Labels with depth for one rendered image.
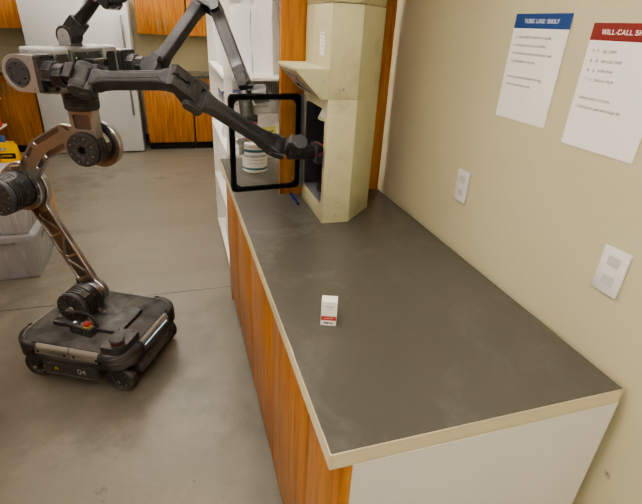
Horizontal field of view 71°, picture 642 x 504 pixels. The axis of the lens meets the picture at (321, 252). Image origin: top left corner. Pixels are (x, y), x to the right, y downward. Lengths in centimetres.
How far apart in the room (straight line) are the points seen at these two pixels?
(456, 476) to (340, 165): 111
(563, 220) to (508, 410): 54
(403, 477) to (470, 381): 26
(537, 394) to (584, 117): 67
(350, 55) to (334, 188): 47
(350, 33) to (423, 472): 132
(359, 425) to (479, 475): 34
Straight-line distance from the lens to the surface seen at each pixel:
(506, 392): 112
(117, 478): 216
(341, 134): 171
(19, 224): 352
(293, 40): 200
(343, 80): 168
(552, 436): 122
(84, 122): 216
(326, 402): 99
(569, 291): 136
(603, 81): 128
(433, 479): 110
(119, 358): 233
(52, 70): 185
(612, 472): 142
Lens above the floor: 164
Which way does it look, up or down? 27 degrees down
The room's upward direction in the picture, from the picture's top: 3 degrees clockwise
